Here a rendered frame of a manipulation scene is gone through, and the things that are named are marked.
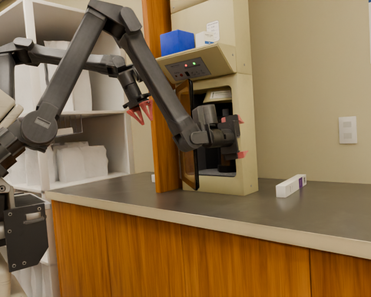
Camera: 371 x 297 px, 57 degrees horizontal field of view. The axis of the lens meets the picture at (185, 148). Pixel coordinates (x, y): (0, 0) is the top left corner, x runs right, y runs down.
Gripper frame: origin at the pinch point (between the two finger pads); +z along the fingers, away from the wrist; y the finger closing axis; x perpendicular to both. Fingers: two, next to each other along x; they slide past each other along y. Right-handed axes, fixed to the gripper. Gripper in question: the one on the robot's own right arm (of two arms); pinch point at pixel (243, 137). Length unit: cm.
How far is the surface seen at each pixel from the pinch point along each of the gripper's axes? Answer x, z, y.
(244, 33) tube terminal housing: 4.1, 16.8, 41.1
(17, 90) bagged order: 147, -13, 52
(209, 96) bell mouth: 21.9, 13.1, 20.2
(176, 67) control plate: 28.3, 2.4, 32.8
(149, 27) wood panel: 40, 1, 54
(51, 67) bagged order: 131, 2, 64
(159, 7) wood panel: 38, 7, 63
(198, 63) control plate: 17.4, 3.0, 31.1
